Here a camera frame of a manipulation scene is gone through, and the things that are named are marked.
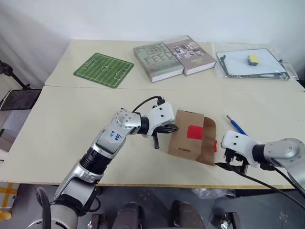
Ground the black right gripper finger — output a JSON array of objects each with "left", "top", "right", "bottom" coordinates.
[{"left": 213, "top": 162, "right": 239, "bottom": 171}]

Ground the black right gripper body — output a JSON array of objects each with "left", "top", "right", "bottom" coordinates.
[{"left": 224, "top": 147, "right": 250, "bottom": 174}]

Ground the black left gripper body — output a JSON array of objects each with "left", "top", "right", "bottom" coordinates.
[{"left": 152, "top": 127, "right": 161, "bottom": 150}]

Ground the brown cardboard box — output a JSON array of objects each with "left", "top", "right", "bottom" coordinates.
[{"left": 167, "top": 109, "right": 218, "bottom": 167}]

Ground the blue marker pen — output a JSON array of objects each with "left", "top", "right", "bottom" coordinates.
[{"left": 226, "top": 115, "right": 249, "bottom": 137}]

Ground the crumpled clear plastic wrap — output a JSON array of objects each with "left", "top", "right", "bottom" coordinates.
[{"left": 194, "top": 188, "right": 235, "bottom": 200}]

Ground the dark brown foot block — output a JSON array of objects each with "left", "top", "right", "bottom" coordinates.
[
  {"left": 91, "top": 214, "right": 105, "bottom": 229},
  {"left": 224, "top": 211, "right": 240, "bottom": 229}
]

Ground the dark rounded shape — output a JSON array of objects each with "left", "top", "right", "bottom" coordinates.
[
  {"left": 114, "top": 202, "right": 146, "bottom": 229},
  {"left": 171, "top": 200, "right": 203, "bottom": 229}
]

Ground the green FEED book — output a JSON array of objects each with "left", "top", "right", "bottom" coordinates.
[{"left": 133, "top": 42, "right": 183, "bottom": 83}]

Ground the grey-brown thick book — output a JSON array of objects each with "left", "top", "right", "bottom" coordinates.
[{"left": 163, "top": 35, "right": 217, "bottom": 76}]

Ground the black marker pen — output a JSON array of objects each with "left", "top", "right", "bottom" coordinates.
[{"left": 220, "top": 54, "right": 231, "bottom": 77}]

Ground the green soccer field mat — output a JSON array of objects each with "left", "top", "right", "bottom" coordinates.
[{"left": 73, "top": 52, "right": 135, "bottom": 89}]

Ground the black-framed small whiteboard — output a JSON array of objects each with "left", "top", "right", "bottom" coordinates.
[{"left": 215, "top": 49, "right": 290, "bottom": 79}]

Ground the yellow whiteboard eraser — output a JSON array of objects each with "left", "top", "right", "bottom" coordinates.
[{"left": 247, "top": 53, "right": 259, "bottom": 66}]

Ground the whiteboard in plastic bag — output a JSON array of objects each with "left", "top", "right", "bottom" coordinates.
[{"left": 212, "top": 42, "right": 300, "bottom": 81}]

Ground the silver robot torso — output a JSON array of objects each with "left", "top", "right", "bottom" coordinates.
[{"left": 23, "top": 202, "right": 79, "bottom": 229}]

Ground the black tripod stand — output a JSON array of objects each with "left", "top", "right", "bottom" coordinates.
[{"left": 0, "top": 59, "right": 31, "bottom": 91}]

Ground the yellow taped block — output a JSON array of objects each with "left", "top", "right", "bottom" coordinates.
[{"left": 0, "top": 182, "right": 20, "bottom": 210}]

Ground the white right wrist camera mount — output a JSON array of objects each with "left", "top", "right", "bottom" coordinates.
[{"left": 220, "top": 130, "right": 263, "bottom": 167}]

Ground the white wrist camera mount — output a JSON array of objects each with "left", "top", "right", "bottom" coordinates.
[
  {"left": 220, "top": 130, "right": 263, "bottom": 167},
  {"left": 145, "top": 102, "right": 176, "bottom": 138}
]

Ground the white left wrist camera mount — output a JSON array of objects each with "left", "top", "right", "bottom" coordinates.
[{"left": 145, "top": 102, "right": 176, "bottom": 138}]

